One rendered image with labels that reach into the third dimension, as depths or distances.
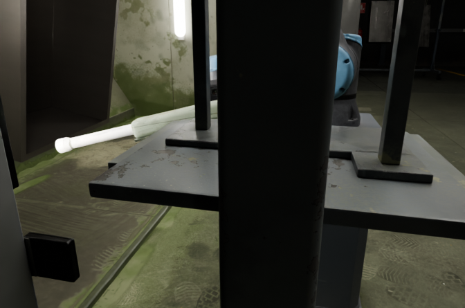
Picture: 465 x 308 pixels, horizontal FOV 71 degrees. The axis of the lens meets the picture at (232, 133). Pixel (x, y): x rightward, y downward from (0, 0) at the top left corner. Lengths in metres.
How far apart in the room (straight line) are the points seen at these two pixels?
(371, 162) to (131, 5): 3.36
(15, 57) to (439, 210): 1.25
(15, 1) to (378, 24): 7.43
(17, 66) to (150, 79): 2.30
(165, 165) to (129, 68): 3.31
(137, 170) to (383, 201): 0.21
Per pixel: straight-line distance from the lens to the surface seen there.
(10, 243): 0.72
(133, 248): 1.54
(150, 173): 0.31
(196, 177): 0.29
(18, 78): 1.33
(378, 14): 8.14
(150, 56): 3.49
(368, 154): 0.34
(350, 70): 0.82
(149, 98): 3.56
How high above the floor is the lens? 0.91
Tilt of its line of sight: 17 degrees down
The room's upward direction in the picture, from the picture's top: straight up
